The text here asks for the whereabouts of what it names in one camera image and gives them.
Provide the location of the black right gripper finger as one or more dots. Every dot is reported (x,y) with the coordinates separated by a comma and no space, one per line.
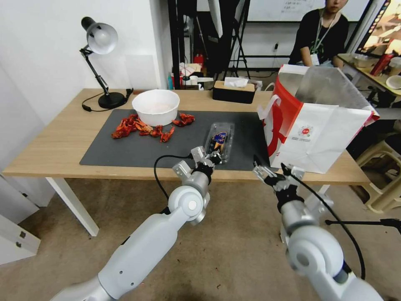
(262,173)
(289,171)

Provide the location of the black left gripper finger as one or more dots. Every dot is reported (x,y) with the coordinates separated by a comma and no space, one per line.
(206,160)
(218,157)

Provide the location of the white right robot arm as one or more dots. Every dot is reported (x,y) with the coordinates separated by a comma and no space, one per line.
(313,257)

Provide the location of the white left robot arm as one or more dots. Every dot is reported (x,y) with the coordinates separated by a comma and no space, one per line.
(150,244)

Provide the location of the clear plastic takeout container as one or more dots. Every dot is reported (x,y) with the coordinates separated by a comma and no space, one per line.
(224,130)

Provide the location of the red and white takeout bag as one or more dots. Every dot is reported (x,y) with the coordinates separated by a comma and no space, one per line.
(319,131)

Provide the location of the black tissue box wooden lid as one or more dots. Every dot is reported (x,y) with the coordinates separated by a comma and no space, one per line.
(233,95)

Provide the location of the red crayfish shell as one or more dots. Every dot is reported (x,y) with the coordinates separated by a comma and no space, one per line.
(143,128)
(185,119)
(120,132)
(156,131)
(129,120)
(167,134)

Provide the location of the dark grey desk mat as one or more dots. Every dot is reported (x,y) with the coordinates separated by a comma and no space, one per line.
(141,150)

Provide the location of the white paper bowl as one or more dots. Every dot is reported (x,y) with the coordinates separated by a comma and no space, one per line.
(155,108)

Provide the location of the white tissue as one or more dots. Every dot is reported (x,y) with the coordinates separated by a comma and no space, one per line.
(235,82)

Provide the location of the black floor stand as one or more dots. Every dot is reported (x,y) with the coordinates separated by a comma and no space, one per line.
(360,222)

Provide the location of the beige plastic stool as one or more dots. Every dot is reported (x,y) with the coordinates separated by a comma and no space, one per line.
(380,188)

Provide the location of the black desk lamp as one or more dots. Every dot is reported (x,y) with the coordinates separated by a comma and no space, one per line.
(109,101)

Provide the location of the black folding stand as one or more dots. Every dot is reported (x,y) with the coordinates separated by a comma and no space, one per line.
(239,44)

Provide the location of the wooden side table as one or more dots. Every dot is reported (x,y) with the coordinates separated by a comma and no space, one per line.
(372,78)

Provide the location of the white plate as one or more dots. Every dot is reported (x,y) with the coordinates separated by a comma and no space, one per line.
(393,82)

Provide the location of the person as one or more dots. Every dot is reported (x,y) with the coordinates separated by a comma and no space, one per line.
(322,34)

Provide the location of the red bottle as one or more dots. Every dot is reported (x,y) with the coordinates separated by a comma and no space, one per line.
(382,63)

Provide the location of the wooden table with white legs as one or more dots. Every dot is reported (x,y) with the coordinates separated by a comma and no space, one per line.
(62,141)

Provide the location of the whiteboard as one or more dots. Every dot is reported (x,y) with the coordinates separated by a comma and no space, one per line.
(282,9)

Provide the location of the display screen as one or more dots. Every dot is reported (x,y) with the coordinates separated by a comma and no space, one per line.
(383,28)

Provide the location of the white cabinet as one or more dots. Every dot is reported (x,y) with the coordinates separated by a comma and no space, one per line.
(15,225)

